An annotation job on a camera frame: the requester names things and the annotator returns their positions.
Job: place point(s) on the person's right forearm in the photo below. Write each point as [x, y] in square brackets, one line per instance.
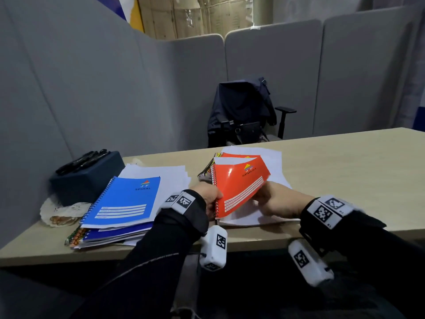
[375, 249]

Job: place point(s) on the person's right hand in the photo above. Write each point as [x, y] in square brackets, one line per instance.
[282, 200]

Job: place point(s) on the patterned spiral notebook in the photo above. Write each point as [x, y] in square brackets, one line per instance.
[74, 236]

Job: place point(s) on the pile of white papers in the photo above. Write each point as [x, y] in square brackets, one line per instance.
[172, 179]

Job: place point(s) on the dark blue spiral notebook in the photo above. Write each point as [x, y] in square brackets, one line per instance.
[113, 233]

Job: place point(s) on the dark navy jacket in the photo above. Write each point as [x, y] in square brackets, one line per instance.
[240, 102]

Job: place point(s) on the stack of spiral notebooks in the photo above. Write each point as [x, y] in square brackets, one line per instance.
[207, 169]

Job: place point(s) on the blue yellow banner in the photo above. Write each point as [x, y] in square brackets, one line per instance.
[128, 9]

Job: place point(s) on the white paper doily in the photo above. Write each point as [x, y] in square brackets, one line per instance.
[61, 214]

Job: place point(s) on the dark blue box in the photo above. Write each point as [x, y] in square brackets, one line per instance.
[86, 184]

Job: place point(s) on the grey partition panel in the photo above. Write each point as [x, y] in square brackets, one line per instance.
[192, 96]
[66, 96]
[282, 56]
[362, 76]

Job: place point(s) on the black bag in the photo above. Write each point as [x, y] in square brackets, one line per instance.
[247, 132]

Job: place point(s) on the orange spiral notebook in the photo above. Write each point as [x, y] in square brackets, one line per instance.
[237, 186]

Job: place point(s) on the person's right fingers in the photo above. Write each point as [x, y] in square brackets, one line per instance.
[262, 195]

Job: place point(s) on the black office chair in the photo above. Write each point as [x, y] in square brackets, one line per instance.
[282, 122]

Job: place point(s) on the bundle of black pens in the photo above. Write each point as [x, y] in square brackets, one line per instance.
[81, 161]

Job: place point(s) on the white marker wristband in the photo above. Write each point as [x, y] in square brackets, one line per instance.
[328, 209]
[181, 200]

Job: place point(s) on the person's left forearm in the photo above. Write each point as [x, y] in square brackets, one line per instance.
[156, 262]

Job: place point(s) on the blue object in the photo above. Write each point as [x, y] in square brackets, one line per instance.
[419, 119]

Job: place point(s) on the white paper sheets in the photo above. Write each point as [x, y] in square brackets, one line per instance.
[275, 162]

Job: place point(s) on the stack of cardboard boxes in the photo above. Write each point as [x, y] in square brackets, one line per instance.
[199, 14]

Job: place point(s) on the person's left hand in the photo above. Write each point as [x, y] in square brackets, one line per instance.
[207, 192]

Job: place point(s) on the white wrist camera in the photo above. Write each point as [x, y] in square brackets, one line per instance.
[214, 247]
[308, 262]

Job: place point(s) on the person's dark trousers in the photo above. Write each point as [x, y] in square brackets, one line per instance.
[265, 295]

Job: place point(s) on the person's left thumb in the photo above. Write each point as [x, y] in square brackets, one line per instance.
[215, 195]

